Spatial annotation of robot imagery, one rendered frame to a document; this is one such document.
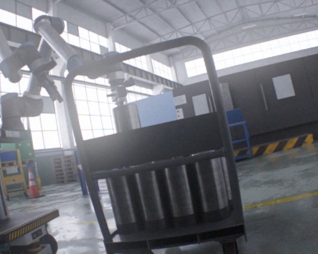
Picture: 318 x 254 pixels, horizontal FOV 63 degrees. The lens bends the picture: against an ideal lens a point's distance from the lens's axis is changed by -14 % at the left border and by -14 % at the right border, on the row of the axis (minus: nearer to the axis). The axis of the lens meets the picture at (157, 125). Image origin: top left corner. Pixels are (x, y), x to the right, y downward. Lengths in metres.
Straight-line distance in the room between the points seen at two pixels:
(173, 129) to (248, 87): 6.37
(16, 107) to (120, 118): 0.88
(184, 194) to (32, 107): 1.30
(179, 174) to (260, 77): 6.31
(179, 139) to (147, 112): 6.99
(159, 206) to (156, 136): 0.33
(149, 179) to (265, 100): 6.14
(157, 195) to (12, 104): 1.20
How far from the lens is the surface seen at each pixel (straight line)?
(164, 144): 1.06
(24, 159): 9.37
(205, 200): 1.22
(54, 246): 2.02
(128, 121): 1.40
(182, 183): 1.21
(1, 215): 2.02
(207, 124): 1.04
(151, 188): 1.24
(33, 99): 2.10
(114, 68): 1.53
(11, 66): 1.49
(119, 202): 1.28
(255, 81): 7.38
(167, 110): 7.80
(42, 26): 1.86
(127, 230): 1.31
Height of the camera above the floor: 0.59
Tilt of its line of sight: 4 degrees up
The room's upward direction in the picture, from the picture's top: 11 degrees counter-clockwise
